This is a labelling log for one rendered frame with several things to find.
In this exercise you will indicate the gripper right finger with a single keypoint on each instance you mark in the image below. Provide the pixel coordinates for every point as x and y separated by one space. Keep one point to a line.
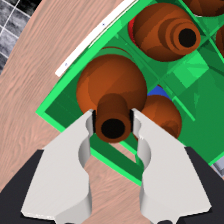
177 183

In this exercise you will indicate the grey rectangular tray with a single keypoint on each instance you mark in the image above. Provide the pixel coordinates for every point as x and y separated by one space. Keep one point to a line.
219 165

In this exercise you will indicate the green bottle crate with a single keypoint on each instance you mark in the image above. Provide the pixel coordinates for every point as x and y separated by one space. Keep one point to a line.
198 83

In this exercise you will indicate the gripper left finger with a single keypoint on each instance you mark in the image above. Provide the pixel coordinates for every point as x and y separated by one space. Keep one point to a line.
52 187

